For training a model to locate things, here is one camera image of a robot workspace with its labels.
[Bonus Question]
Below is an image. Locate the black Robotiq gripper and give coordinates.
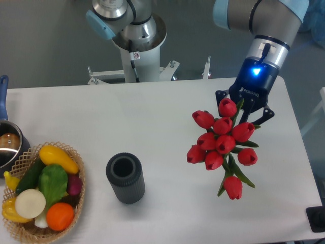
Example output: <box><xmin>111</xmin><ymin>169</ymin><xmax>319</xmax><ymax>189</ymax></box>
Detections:
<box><xmin>215</xmin><ymin>58</ymin><xmax>279</xmax><ymax>125</ymax></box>

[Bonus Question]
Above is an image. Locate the red tulip bouquet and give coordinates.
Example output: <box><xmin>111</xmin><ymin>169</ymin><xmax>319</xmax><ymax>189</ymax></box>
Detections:
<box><xmin>186</xmin><ymin>98</ymin><xmax>259</xmax><ymax>200</ymax></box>

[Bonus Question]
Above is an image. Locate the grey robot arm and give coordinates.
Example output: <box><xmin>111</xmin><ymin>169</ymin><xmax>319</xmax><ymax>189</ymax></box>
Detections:
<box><xmin>86</xmin><ymin>1</ymin><xmax>309</xmax><ymax>125</ymax></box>

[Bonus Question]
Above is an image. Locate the dark grey ribbed vase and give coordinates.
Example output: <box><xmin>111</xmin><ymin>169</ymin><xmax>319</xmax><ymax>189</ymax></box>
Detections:
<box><xmin>106</xmin><ymin>152</ymin><xmax>145</xmax><ymax>204</ymax></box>

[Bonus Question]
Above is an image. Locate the blue plastic bag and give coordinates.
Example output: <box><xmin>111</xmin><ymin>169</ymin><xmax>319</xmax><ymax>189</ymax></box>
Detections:
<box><xmin>299</xmin><ymin>0</ymin><xmax>324</xmax><ymax>49</ymax></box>

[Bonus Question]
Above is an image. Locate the black device at table edge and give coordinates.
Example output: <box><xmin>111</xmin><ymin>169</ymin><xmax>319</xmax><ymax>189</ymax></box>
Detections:
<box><xmin>306</xmin><ymin>206</ymin><xmax>324</xmax><ymax>233</ymax></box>

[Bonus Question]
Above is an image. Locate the purple toy radish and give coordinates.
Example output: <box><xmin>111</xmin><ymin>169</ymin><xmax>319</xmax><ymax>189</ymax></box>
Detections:
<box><xmin>67</xmin><ymin>174</ymin><xmax>83</xmax><ymax>196</ymax></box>

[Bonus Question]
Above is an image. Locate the yellow toy squash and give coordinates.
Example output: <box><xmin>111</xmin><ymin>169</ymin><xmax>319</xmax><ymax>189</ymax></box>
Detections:
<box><xmin>39</xmin><ymin>145</ymin><xmax>79</xmax><ymax>174</ymax></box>

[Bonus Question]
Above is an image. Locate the green toy lettuce leaf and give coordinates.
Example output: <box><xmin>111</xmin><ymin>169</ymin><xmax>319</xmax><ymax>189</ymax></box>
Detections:
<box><xmin>39</xmin><ymin>164</ymin><xmax>68</xmax><ymax>211</ymax></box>

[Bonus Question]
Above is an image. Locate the orange toy fruit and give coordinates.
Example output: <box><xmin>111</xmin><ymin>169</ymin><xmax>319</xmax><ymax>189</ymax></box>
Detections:
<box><xmin>46</xmin><ymin>202</ymin><xmax>74</xmax><ymax>231</ymax></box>

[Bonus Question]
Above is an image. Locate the woven wicker basket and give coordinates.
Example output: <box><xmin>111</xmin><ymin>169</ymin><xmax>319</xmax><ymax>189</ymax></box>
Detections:
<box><xmin>3</xmin><ymin>142</ymin><xmax>86</xmax><ymax>243</ymax></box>

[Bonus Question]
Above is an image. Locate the green toy cucumber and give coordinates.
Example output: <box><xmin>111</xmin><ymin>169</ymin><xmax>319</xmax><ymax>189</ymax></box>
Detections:
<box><xmin>15</xmin><ymin>158</ymin><xmax>46</xmax><ymax>195</ymax></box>

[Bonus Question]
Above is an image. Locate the white toy onion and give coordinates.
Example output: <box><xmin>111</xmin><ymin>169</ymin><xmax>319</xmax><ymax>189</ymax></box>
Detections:
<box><xmin>15</xmin><ymin>189</ymin><xmax>46</xmax><ymax>219</ymax></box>

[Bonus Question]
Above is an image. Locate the yellow toy pepper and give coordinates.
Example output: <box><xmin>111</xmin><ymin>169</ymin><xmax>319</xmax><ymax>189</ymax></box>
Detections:
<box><xmin>2</xmin><ymin>197</ymin><xmax>32</xmax><ymax>223</ymax></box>

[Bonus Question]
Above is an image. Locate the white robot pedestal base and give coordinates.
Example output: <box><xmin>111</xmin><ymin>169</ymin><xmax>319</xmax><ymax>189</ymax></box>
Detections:
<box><xmin>87</xmin><ymin>15</ymin><xmax>214</xmax><ymax>85</ymax></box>

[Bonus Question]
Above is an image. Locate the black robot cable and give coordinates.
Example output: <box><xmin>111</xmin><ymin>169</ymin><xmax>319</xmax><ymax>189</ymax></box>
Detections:
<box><xmin>127</xmin><ymin>39</ymin><xmax>141</xmax><ymax>83</ymax></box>

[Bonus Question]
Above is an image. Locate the blue handled saucepan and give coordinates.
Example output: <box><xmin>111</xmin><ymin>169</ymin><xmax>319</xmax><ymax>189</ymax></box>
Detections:
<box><xmin>1</xmin><ymin>75</ymin><xmax>30</xmax><ymax>178</ymax></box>

